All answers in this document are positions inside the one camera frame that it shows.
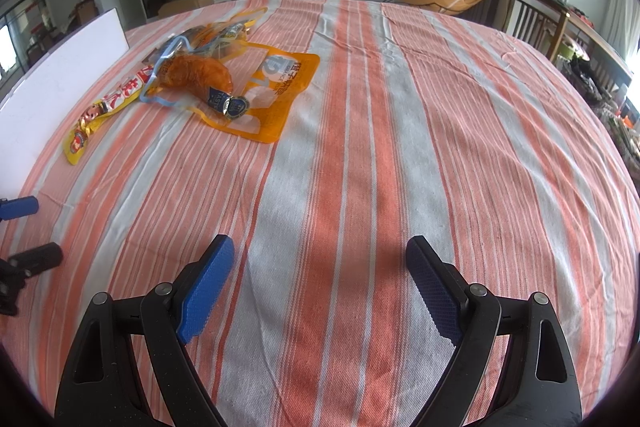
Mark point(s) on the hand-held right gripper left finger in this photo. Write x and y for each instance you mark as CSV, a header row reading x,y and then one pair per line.
x,y
207,287

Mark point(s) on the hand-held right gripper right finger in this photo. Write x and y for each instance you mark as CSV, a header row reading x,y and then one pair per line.
x,y
435,292

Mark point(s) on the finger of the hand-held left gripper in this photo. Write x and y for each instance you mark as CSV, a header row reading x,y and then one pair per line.
x,y
40,257
20,207

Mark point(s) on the white cardboard box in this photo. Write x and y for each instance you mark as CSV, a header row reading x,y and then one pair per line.
x,y
60,72

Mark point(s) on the long yellow red snack packet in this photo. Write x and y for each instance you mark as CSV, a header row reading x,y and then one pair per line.
x,y
112,99

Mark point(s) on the orange translucent plastic bag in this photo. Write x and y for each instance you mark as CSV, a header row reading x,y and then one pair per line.
x,y
280,107

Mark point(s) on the croissant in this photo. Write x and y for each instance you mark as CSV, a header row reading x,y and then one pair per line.
x,y
195,72

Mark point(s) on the clear yellow snack packet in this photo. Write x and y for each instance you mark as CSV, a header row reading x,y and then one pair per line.
x,y
215,36

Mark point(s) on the orange striped blanket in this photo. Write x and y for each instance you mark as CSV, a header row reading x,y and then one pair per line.
x,y
350,157

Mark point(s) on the brown cardboard box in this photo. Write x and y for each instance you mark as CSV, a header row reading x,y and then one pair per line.
x,y
187,4

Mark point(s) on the wooden chair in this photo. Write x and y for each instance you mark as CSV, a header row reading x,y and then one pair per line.
x,y
530,22

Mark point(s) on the wooden dining table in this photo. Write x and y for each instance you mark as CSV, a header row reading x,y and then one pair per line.
x,y
600,42

